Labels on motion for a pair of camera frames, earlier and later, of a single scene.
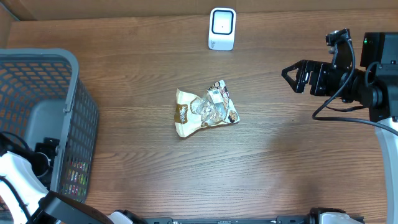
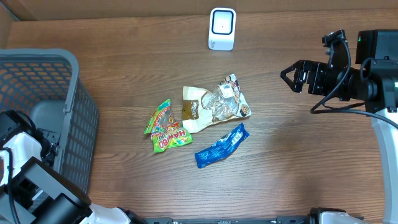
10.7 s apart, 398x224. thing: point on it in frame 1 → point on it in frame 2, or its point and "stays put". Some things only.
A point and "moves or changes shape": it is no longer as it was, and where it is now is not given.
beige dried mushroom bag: x=214 y=107 moves or changes shape
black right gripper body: x=326 y=79 stays put
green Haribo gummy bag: x=75 y=178 → x=165 y=132
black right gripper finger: x=298 y=84 stays put
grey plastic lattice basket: x=42 y=95 stays put
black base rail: x=281 y=219 stays put
